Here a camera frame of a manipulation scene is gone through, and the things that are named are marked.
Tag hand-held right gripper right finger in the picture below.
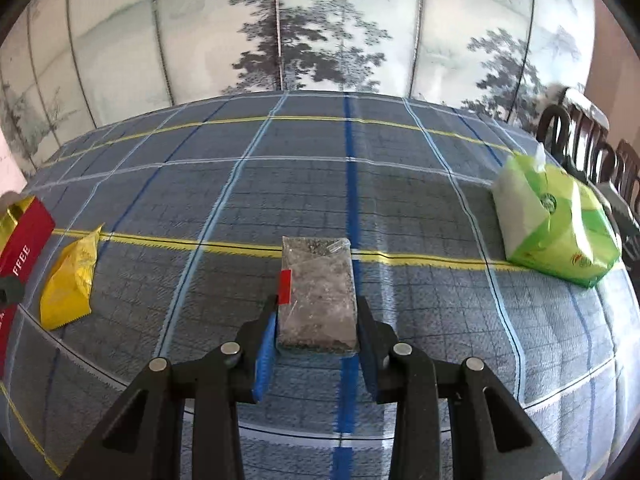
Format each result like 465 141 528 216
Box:
356 296 573 480

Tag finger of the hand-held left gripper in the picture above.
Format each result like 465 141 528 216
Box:
0 276 26 308

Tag grey sesame bar packet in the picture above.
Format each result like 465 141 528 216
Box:
276 236 360 356

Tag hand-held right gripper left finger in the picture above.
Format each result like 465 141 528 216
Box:
60 294 280 480

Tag painted folding screen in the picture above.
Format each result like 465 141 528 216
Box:
0 0 596 176

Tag green tissue pack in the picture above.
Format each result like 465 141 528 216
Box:
492 142 623 288

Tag small yellow snack packet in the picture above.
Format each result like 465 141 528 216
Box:
40 225 103 331

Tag dark wooden chair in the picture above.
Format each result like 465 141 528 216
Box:
535 87 616 186
615 140 640 211

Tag red box with gold inside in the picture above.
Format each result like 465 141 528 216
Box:
0 196 56 381

